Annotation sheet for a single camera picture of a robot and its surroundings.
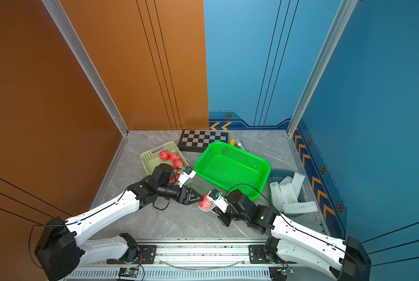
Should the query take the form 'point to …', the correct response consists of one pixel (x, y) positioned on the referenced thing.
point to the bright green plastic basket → (229, 167)
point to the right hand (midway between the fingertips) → (213, 207)
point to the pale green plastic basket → (151, 159)
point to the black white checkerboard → (198, 141)
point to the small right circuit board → (278, 273)
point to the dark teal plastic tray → (278, 176)
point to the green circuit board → (128, 272)
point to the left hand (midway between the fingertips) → (200, 196)
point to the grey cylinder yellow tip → (238, 143)
